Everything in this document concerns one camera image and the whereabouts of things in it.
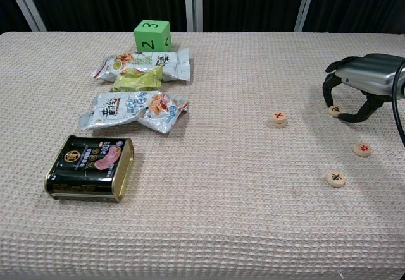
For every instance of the grey upright frame post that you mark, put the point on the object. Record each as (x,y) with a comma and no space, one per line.
(193,5)

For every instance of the beige waffle tablecloth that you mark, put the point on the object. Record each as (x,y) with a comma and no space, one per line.
(221,166)

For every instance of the green numbered foam cube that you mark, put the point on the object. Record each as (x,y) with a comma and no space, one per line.
(148,40)

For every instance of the grey slanted frame post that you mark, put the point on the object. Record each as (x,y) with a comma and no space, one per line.
(305,5)
(27,5)

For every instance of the wooden chess piece red mark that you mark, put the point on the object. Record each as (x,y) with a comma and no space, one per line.
(362,149)
(279,117)

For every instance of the black luncheon meat tin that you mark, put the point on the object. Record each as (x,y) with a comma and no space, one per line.
(82,169)

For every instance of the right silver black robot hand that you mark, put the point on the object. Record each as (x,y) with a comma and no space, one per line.
(370,71)

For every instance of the small yellow-green snack packet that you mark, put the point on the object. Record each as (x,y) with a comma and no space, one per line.
(139,81)

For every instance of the wooden chess piece black mark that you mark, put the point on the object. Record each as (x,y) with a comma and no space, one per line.
(280,125)
(333,111)
(335,179)

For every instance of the white blue snack bag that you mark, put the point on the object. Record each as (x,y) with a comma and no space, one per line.
(126,109)

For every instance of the white green peanut snack bag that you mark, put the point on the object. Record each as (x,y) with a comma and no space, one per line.
(172,63)

